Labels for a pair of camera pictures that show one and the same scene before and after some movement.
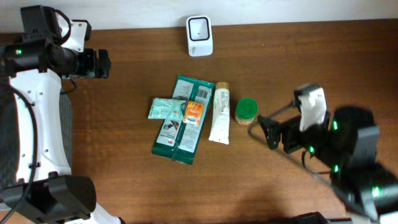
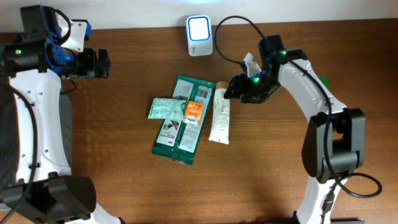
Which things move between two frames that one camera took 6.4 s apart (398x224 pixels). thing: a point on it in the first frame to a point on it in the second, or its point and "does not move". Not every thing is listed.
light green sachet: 166,109 does not move
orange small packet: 193,112 does not move
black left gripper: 92,63 does not move
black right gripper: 292,128 to 239,84
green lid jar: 246,111 to 324,81
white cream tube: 220,126 does not move
